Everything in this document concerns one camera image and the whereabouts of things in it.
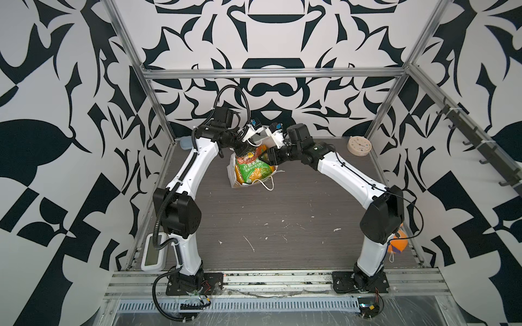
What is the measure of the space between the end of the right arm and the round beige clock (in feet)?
1.94

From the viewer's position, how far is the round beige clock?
3.74 ft

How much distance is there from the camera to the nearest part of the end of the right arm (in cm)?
71
